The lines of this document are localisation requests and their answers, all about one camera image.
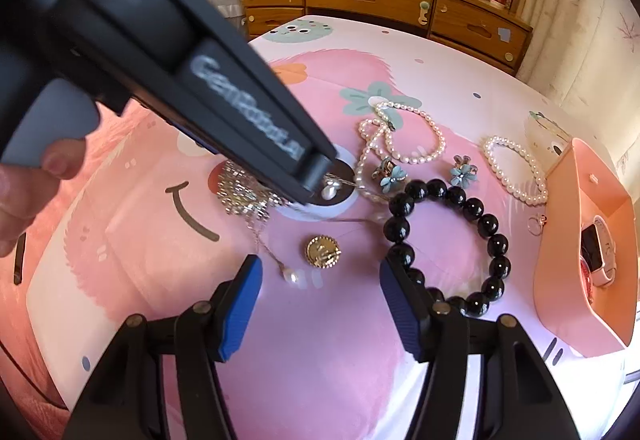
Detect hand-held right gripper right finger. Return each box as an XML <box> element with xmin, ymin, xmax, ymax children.
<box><xmin>379</xmin><ymin>253</ymin><xmax>581</xmax><ymax>440</ymax></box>

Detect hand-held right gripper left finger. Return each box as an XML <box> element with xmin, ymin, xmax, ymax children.
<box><xmin>60</xmin><ymin>254</ymin><xmax>264</xmax><ymax>440</ymax></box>

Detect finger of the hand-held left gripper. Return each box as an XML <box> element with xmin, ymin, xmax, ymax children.
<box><xmin>287</xmin><ymin>146</ymin><xmax>339</xmax><ymax>207</ymax></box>

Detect long pearl necklace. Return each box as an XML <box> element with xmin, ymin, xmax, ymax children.
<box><xmin>356</xmin><ymin>100</ymin><xmax>447</xmax><ymax>201</ymax></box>

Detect blue flower earring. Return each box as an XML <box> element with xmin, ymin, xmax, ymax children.
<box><xmin>448</xmin><ymin>155</ymin><xmax>481</xmax><ymax>188</ymax></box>
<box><xmin>372</xmin><ymin>157</ymin><xmax>408</xmax><ymax>193</ymax></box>

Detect rhinestone leaf hair comb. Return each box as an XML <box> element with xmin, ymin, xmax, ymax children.
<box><xmin>216</xmin><ymin>161</ymin><xmax>275</xmax><ymax>218</ymax></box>

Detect black bead bracelet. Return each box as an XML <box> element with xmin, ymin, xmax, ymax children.
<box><xmin>384</xmin><ymin>178</ymin><xmax>514</xmax><ymax>318</ymax></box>

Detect pink jewelry box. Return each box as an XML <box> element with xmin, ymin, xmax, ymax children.
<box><xmin>531</xmin><ymin>136</ymin><xmax>637</xmax><ymax>357</ymax></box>

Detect round pearl bracelet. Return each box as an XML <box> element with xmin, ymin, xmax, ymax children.
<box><xmin>481</xmin><ymin>135</ymin><xmax>550</xmax><ymax>207</ymax></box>

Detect person's left hand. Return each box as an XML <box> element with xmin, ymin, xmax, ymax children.
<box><xmin>0</xmin><ymin>139</ymin><xmax>88</xmax><ymax>259</ymax></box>

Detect round gold brooch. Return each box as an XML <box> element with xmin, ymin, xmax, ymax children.
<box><xmin>305</xmin><ymin>235</ymin><xmax>342</xmax><ymax>271</ymax></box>

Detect pink cartoon printed bed sheet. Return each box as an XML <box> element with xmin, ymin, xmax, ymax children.
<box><xmin>0</xmin><ymin>14</ymin><xmax>640</xmax><ymax>440</ymax></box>

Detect pink and white watch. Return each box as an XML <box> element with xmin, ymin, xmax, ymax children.
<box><xmin>579</xmin><ymin>215</ymin><xmax>617</xmax><ymax>289</ymax></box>

